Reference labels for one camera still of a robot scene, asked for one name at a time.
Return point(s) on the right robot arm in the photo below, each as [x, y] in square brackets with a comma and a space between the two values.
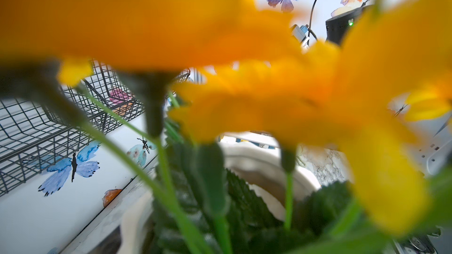
[344, 24]

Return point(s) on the sunflower pot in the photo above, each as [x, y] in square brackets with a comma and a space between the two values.
[264, 147]

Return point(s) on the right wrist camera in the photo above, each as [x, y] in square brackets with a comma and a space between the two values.
[301, 34]

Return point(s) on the black wire wall basket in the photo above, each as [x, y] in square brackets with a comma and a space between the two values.
[42, 123]

